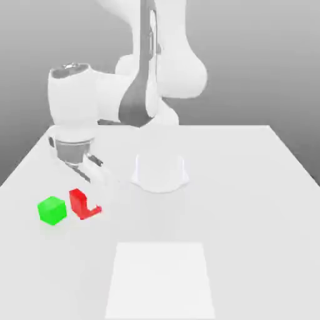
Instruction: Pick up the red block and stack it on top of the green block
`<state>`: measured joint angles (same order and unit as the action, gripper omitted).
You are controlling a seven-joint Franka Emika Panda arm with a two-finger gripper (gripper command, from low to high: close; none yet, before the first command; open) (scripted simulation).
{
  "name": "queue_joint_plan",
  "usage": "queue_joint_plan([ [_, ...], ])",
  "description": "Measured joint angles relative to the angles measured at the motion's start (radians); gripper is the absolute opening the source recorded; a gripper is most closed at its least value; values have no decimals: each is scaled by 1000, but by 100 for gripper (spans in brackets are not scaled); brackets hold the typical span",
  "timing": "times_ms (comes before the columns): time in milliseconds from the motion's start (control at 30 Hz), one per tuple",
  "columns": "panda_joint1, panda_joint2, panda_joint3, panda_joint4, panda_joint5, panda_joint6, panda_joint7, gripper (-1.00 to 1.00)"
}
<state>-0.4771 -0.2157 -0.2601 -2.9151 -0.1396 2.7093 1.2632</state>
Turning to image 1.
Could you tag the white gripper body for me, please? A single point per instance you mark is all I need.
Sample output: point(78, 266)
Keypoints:
point(92, 178)

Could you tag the small green cube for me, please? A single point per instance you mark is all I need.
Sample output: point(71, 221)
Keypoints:
point(52, 210)

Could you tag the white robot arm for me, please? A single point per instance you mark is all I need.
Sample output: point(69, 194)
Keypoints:
point(72, 100)

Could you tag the small red cube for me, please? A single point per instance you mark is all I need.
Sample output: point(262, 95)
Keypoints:
point(76, 202)

